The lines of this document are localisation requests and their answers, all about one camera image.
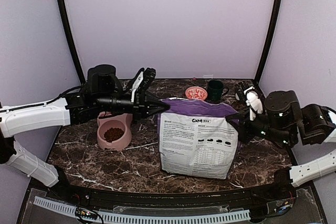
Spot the black right frame post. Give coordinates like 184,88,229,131
254,0,282,85

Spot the black front table rail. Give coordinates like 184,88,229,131
43,184,297,209

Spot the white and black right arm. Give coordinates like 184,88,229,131
226,89,335,200

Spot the pink double pet bowl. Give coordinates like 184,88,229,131
97,112,132,151

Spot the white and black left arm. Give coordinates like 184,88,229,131
1,65,170,201

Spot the black frame post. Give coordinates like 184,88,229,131
57,0,86,84
254,0,282,85

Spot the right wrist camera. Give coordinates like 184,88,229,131
235,81,264,121

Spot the red patterned white bowl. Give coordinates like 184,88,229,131
185,87,207,101

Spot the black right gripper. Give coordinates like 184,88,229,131
228,105,296,145

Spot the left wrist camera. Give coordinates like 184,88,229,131
131,68,156,103

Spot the brown pet food kibble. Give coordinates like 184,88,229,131
104,127,124,143

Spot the white slotted cable duct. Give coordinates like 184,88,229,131
33,196,251,223

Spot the purple pet food bag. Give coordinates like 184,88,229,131
157,98,239,179

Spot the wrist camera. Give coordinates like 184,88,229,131
235,81,264,121
131,68,156,103

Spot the black left frame post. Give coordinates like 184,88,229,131
57,0,86,84

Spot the dark green mug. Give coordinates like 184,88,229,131
207,80,229,102

